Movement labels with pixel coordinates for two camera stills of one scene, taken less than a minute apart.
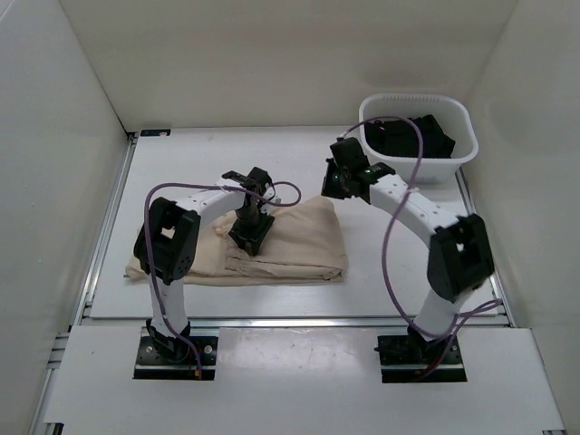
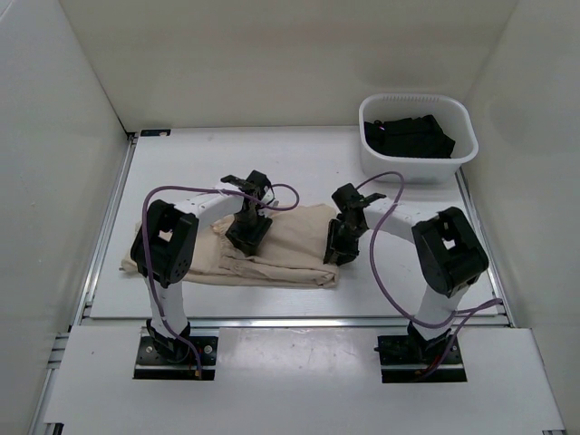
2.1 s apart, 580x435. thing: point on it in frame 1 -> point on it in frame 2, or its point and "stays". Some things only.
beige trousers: [307, 244] stays
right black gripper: [327, 188] -> [346, 253]
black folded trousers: [400, 138] stays
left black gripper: [256, 236] stays
